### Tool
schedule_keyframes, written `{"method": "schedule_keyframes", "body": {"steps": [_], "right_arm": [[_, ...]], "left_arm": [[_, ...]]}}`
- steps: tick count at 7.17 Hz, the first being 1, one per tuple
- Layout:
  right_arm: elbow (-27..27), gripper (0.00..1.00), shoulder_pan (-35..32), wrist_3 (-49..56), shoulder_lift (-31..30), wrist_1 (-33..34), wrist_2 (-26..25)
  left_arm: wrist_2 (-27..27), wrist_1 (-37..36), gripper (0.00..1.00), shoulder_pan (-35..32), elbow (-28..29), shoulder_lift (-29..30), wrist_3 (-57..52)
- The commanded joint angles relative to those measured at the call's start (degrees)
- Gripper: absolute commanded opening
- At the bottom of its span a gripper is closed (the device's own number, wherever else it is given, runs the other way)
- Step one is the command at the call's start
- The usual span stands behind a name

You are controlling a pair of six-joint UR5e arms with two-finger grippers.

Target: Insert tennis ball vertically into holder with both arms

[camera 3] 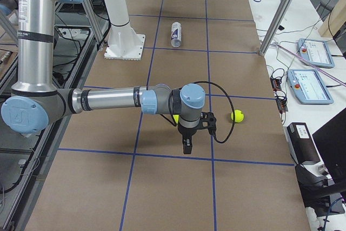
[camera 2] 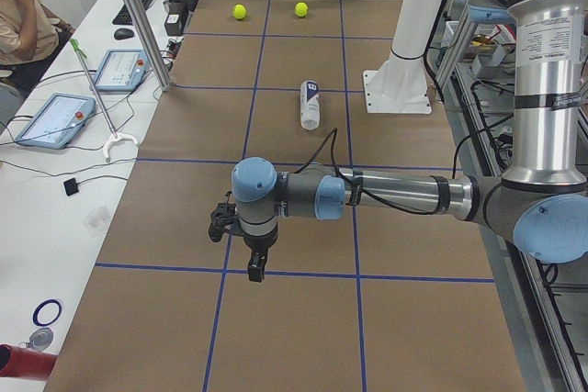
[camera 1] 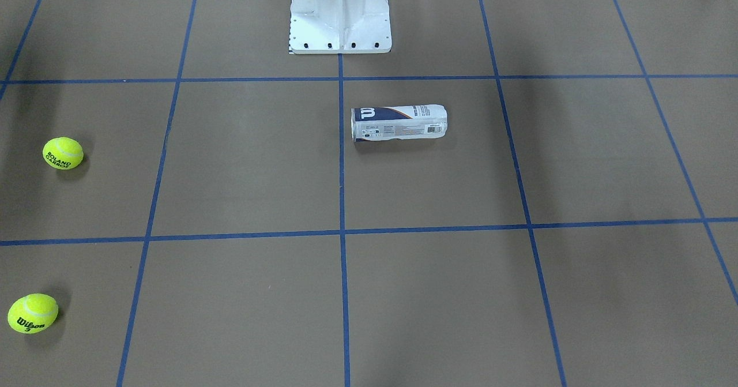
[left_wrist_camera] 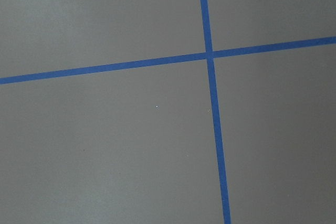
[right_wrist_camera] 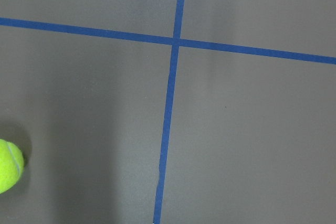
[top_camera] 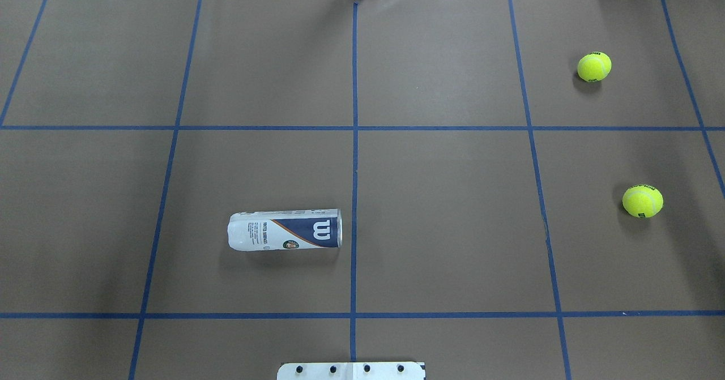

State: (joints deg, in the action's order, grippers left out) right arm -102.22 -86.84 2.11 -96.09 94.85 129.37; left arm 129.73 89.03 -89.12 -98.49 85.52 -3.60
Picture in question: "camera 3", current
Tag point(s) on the black box with white label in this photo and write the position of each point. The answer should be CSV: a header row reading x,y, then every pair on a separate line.
x,y
304,150

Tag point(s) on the near teach pendant tablet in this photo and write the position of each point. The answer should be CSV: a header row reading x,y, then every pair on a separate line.
x,y
308,87

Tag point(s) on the clear tennis ball can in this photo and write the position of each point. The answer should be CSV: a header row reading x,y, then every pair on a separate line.
x,y
176,34

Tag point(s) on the yellow tennis ball Roland Garros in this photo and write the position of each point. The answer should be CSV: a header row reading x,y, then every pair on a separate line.
x,y
176,118

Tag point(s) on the teach pendant tablet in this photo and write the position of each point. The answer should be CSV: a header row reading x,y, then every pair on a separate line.
x,y
316,52
308,87

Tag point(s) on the aluminium frame post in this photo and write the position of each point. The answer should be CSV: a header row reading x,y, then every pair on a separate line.
x,y
276,21

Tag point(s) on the yellow tennis ball Wilson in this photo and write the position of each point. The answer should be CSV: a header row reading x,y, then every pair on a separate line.
x,y
237,116

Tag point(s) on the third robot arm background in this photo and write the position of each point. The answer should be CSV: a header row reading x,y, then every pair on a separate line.
x,y
8,6

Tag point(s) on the small black electronics board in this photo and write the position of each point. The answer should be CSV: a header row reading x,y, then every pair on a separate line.
x,y
279,94

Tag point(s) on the far teach pendant tablet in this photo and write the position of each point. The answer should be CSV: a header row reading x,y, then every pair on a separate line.
x,y
316,52

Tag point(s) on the black computer monitor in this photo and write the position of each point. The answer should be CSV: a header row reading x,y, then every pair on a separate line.
x,y
330,142

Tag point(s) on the white pedestal column with base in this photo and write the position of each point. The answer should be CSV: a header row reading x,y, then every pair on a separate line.
x,y
123,42

